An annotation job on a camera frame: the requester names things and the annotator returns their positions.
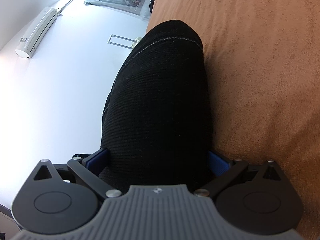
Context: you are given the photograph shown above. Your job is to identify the white wall air conditioner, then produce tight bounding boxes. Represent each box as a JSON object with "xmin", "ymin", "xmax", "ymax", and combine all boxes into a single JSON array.
[{"xmin": 15, "ymin": 7, "xmax": 57, "ymax": 59}]

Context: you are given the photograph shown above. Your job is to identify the black pants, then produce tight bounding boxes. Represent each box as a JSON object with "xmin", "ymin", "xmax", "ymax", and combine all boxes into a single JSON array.
[{"xmin": 99, "ymin": 20, "xmax": 213, "ymax": 191}]

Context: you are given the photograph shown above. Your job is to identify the orange-brown bed cover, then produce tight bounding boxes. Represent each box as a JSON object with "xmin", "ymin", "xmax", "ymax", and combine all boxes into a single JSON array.
[{"xmin": 149, "ymin": 0, "xmax": 319, "ymax": 239}]

